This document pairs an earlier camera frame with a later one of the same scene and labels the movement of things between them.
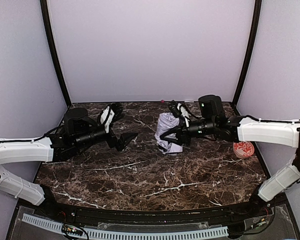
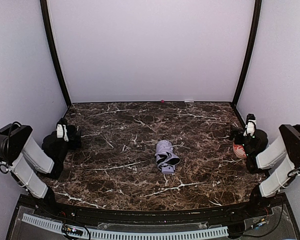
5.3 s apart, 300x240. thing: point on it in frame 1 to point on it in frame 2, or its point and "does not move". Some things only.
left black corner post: (47, 21) does not move
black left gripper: (112, 139) to (73, 133)
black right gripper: (182, 133) to (239, 133)
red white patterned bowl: (243, 149) does not move
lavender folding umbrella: (167, 121) to (166, 159)
